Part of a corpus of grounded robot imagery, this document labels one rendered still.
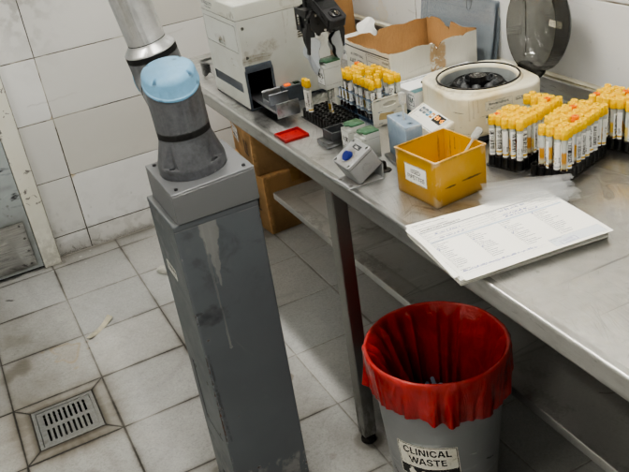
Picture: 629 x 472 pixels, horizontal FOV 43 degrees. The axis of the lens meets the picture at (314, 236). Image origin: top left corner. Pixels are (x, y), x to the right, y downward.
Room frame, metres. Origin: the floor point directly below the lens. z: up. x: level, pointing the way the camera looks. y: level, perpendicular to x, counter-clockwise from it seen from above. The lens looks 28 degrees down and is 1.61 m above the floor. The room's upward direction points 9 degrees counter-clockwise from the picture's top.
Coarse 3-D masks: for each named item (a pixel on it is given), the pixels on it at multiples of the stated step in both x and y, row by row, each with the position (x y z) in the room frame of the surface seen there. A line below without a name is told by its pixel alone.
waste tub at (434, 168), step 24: (408, 144) 1.52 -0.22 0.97; (432, 144) 1.55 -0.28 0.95; (456, 144) 1.53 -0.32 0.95; (480, 144) 1.45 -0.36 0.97; (408, 168) 1.47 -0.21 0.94; (432, 168) 1.40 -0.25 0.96; (456, 168) 1.42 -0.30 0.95; (480, 168) 1.45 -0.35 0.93; (408, 192) 1.48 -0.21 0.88; (432, 192) 1.41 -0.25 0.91; (456, 192) 1.42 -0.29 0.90
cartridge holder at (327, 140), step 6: (330, 126) 1.85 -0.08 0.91; (336, 126) 1.85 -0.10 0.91; (324, 132) 1.84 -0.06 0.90; (330, 132) 1.81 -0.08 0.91; (336, 132) 1.80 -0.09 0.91; (318, 138) 1.84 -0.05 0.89; (324, 138) 1.83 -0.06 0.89; (330, 138) 1.80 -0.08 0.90; (336, 138) 1.80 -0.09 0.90; (324, 144) 1.80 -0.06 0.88; (330, 144) 1.79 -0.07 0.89; (336, 144) 1.80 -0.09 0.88
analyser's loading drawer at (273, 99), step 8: (272, 88) 2.11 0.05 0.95; (280, 88) 2.12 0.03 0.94; (256, 96) 2.16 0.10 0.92; (264, 96) 2.10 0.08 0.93; (272, 96) 2.06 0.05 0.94; (280, 96) 2.07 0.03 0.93; (264, 104) 2.08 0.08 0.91; (272, 104) 2.06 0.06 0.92; (280, 104) 2.01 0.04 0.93; (288, 104) 2.02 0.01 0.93; (296, 104) 2.02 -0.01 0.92; (280, 112) 2.01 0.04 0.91; (288, 112) 2.01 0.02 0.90; (296, 112) 2.02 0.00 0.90
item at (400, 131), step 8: (400, 112) 1.70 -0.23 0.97; (392, 120) 1.66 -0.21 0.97; (400, 120) 1.65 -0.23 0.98; (408, 120) 1.64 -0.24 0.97; (416, 120) 1.64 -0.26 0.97; (392, 128) 1.67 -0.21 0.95; (400, 128) 1.63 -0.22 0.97; (408, 128) 1.60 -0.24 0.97; (416, 128) 1.61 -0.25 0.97; (392, 136) 1.67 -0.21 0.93; (400, 136) 1.63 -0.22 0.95; (408, 136) 1.60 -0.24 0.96; (416, 136) 1.61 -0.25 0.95; (392, 144) 1.68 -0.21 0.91; (392, 152) 1.68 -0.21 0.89; (392, 160) 1.65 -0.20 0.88
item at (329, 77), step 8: (320, 64) 1.83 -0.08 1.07; (328, 64) 1.81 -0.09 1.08; (336, 64) 1.82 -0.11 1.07; (320, 72) 1.82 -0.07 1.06; (328, 72) 1.81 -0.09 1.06; (336, 72) 1.82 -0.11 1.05; (320, 80) 1.83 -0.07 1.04; (328, 80) 1.81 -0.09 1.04; (336, 80) 1.82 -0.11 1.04; (328, 88) 1.81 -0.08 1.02
